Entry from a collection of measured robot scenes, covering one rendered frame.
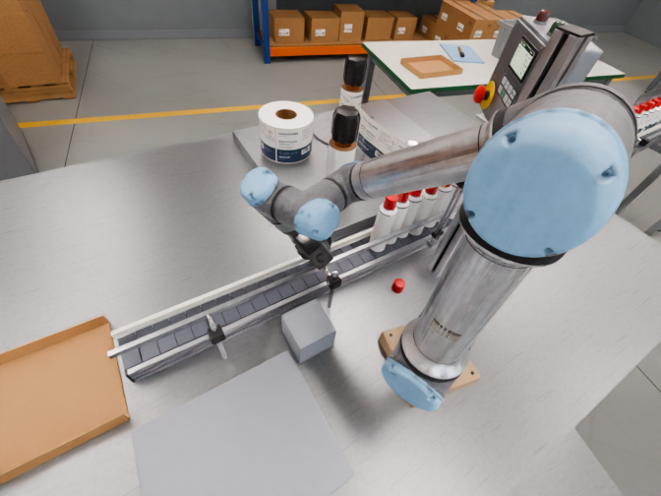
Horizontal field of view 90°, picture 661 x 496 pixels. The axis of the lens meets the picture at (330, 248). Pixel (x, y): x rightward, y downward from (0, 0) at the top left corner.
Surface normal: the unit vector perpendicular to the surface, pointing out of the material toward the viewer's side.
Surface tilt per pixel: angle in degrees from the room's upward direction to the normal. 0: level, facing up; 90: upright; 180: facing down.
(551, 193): 80
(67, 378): 0
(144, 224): 0
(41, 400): 0
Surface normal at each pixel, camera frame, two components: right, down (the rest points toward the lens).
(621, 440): 0.10, -0.64
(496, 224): -0.61, 0.43
